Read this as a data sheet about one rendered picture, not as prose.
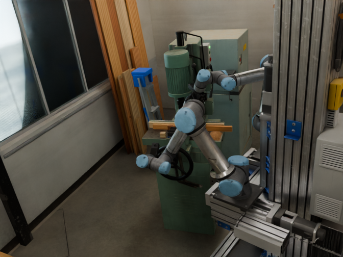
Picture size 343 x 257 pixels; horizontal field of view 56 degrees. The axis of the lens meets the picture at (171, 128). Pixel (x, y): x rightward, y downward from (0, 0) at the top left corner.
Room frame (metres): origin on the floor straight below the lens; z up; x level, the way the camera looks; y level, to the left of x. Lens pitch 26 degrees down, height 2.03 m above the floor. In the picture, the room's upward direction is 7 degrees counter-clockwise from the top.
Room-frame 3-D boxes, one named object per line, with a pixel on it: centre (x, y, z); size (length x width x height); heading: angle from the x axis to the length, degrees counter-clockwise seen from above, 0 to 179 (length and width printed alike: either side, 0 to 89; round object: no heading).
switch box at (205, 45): (2.51, -0.33, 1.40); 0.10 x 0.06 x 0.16; 161
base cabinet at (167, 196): (2.37, -0.13, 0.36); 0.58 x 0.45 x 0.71; 161
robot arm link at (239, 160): (1.52, -0.34, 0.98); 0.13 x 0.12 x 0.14; 154
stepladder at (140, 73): (3.14, 0.17, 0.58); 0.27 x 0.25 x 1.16; 63
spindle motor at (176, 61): (2.25, -0.10, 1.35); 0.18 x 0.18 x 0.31
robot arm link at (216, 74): (1.93, -0.33, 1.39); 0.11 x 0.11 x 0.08; 14
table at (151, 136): (2.15, -0.07, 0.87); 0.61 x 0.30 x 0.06; 71
